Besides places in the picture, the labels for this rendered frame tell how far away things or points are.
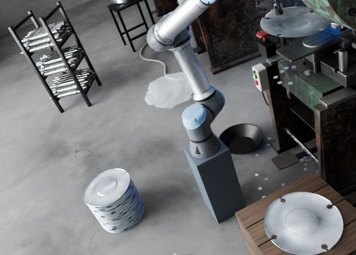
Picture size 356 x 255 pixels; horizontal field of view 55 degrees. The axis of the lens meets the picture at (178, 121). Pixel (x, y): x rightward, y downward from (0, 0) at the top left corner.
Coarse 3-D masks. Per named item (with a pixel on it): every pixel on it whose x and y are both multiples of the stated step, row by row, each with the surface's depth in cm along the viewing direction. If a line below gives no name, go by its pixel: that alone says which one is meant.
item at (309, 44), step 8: (320, 32) 158; (328, 32) 156; (304, 40) 156; (312, 40) 154; (320, 40) 152; (328, 40) 149; (336, 40) 148; (280, 48) 158; (288, 48) 156; (296, 48) 154; (304, 48) 151; (312, 48) 149; (320, 48) 148; (328, 48) 151; (288, 56) 150; (296, 56) 148; (304, 56) 148; (312, 56) 152; (320, 56) 152; (328, 56) 153; (304, 64) 161; (312, 64) 155
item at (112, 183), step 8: (104, 176) 210; (112, 176) 207; (120, 176) 205; (128, 176) 203; (88, 184) 208; (96, 184) 206; (104, 184) 202; (112, 184) 200; (120, 184) 199; (128, 184) 197; (88, 192) 202; (96, 192) 200; (104, 192) 197; (112, 192) 196; (120, 192) 194; (96, 200) 194; (104, 200) 192; (112, 200) 190
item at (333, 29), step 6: (324, 30) 159; (330, 30) 157; (336, 30) 155; (342, 30) 155; (348, 30) 152; (342, 36) 150; (348, 36) 148; (354, 36) 148; (342, 42) 149; (348, 42) 149
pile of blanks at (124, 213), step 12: (132, 192) 199; (120, 204) 194; (132, 204) 199; (144, 204) 215; (96, 216) 199; (108, 216) 195; (120, 216) 196; (132, 216) 201; (108, 228) 203; (120, 228) 201
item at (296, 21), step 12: (288, 12) 138; (300, 12) 138; (264, 24) 151; (276, 24) 150; (288, 24) 150; (300, 24) 149; (312, 24) 147; (324, 24) 146; (288, 36) 161; (300, 36) 160
